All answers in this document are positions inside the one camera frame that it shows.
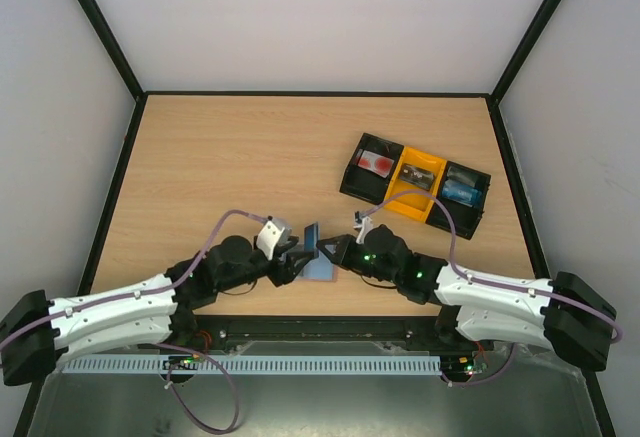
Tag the red white card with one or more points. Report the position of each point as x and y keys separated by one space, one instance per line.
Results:
x=373 y=162

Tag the black frame post left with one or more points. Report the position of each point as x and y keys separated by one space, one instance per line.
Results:
x=110 y=44

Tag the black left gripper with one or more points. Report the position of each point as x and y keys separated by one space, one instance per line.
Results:
x=284 y=272

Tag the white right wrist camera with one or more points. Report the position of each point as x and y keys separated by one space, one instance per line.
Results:
x=363 y=224

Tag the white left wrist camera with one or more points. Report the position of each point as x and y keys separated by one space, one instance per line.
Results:
x=274 y=233

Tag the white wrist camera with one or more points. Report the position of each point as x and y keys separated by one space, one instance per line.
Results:
x=274 y=233
x=363 y=224

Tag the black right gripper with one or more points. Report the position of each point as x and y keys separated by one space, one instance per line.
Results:
x=348 y=250

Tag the black aluminium front rail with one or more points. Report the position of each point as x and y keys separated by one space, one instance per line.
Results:
x=320 y=329

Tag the black bin right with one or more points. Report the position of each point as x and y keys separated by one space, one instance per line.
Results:
x=466 y=219

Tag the black bin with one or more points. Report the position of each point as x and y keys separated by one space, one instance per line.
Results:
x=466 y=219
x=365 y=185

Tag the black bin left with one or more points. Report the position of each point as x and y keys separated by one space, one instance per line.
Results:
x=365 y=185

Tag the dark card in yellow bin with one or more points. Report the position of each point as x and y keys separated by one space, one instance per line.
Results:
x=418 y=177

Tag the blue VIP credit card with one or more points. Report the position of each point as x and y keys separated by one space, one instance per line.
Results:
x=311 y=237

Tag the light blue slotted cable duct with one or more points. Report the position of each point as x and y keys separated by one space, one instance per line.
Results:
x=123 y=364

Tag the black frame post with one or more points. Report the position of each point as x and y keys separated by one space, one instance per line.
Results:
x=110 y=44
x=531 y=36

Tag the yellow bin middle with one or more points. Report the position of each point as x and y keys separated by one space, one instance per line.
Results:
x=408 y=200

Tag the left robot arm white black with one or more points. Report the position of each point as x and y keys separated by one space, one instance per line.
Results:
x=40 y=334

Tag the black frame post right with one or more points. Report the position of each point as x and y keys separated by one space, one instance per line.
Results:
x=531 y=36

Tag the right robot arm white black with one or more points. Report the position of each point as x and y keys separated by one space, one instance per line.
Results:
x=564 y=314

